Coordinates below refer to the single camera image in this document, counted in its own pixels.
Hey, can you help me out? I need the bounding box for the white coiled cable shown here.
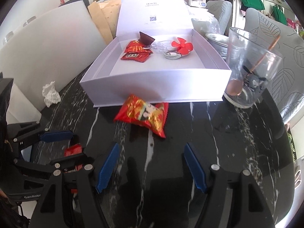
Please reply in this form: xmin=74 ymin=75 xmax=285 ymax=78
xmin=163 ymin=49 xmax=184 ymax=60

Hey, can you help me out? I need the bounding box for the white open gift box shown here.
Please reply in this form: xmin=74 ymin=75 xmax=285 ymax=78
xmin=80 ymin=0 xmax=231 ymax=107

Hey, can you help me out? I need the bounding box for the brown paper envelope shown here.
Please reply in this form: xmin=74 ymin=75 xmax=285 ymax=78
xmin=88 ymin=0 xmax=122 ymax=45

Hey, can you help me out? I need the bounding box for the red snack packet in box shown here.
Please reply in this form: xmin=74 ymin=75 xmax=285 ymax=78
xmin=124 ymin=40 xmax=153 ymax=54

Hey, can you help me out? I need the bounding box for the white electric kettle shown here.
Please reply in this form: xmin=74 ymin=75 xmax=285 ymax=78
xmin=188 ymin=0 xmax=207 ymax=8

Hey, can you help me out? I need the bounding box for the crumpled white tissue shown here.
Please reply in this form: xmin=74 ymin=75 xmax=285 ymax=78
xmin=42 ymin=81 xmax=61 ymax=108

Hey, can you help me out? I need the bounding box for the brown chocolate packet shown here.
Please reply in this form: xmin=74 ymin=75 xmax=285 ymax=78
xmin=139 ymin=31 xmax=155 ymax=46

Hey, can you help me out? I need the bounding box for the red plastic fan propeller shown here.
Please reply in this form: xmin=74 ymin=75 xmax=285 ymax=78
xmin=171 ymin=37 xmax=194 ymax=56

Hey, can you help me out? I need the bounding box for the white foam board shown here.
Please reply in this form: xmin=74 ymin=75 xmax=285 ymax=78
xmin=1 ymin=1 xmax=106 ymax=124

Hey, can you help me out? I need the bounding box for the red gold snack bag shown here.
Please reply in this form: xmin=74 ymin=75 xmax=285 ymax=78
xmin=114 ymin=94 xmax=169 ymax=138

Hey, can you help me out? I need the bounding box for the white plastic bag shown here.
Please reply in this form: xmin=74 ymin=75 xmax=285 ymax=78
xmin=190 ymin=7 xmax=220 ymax=36

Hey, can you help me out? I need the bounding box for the red ketchup sachet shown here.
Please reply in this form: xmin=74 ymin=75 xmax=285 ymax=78
xmin=64 ymin=143 xmax=84 ymax=194

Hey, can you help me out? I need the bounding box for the glass mug with cartoon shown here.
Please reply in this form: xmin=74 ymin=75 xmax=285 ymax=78
xmin=224 ymin=27 xmax=282 ymax=109

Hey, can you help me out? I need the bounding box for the red ketchup packet in box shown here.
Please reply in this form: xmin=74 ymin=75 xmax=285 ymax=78
xmin=121 ymin=53 xmax=150 ymax=63

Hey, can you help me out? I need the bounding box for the grey leaf pattern chair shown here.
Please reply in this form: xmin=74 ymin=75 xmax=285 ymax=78
xmin=244 ymin=7 xmax=304 ymax=126

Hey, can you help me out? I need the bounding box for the rose gold spoon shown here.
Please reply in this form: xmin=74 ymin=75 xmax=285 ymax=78
xmin=226 ymin=35 xmax=281 ymax=96

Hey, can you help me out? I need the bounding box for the steel bowl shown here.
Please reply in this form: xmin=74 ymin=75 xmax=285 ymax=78
xmin=206 ymin=33 xmax=229 ymax=59

